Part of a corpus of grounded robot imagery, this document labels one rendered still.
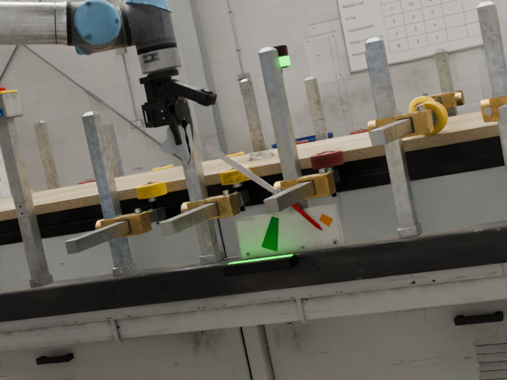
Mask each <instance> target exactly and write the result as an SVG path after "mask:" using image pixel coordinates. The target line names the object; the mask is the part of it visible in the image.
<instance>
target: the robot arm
mask: <svg viewBox="0 0 507 380"><path fill-rule="evenodd" d="M125 4H126V5H122V6H118V7H114V6H113V5H112V4H110V3H109V2H107V1H105V0H87V1H85V2H0V45H65V46H75V50H76V52H77V54H78V55H91V54H95V53H99V52H103V51H110V50H115V49H119V48H126V47H130V46H136V49H137V55H138V57H139V61H140V68H141V72H142V74H144V75H145V74H148V75H147V76H146V77H144V78H139V80H140V84H144V88H145V92H146V98H147V103H144V105H141V107H142V111H143V117H144V121H145V125H146V128H147V127H149V128H151V127H154V128H155V127H162V126H166V125H169V127H168V128H167V130H166V132H167V139H166V140H165V141H164V142H163V143H162V144H161V150H162V151H163V152H165V153H173V154H179V155H180V157H181V158H182V160H183V163H184V164H185V165H188V164H190V161H191V158H192V149H193V125H192V118H191V115H190V111H189V105H188V103H187V101H186V100H185V98H186V99H189V100H192V101H195V102H197V104H200V105H202V106H210V105H215V102H216V99H217V94H216V93H214V92H213V91H211V90H207V89H201V88H199V87H196V86H193V85H190V84H187V83H185V82H182V81H178V80H176V79H171V77H173V76H176V75H179V72H178V69H176V68H179V67H181V66H182V64H181V60H180V54H179V50H178V47H177V41H176V38H175V34H174V27H173V23H172V19H171V11H170V9H169V6H168V3H167V0H126V2H125ZM144 111H146V116H145V112H144ZM146 117H147V121H148V123H147V122H146ZM181 124H182V125H181Z"/></svg>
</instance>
